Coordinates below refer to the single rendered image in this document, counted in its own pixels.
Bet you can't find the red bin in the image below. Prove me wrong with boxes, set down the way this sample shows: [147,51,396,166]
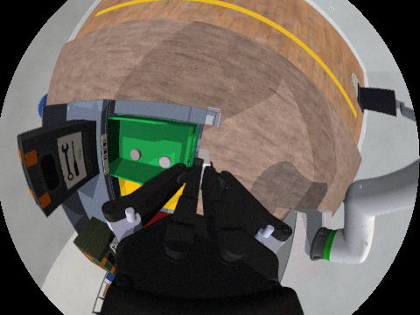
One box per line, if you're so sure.
[143,211,170,228]

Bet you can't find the green bin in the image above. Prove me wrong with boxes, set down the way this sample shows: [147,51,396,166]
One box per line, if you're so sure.
[108,115,197,185]

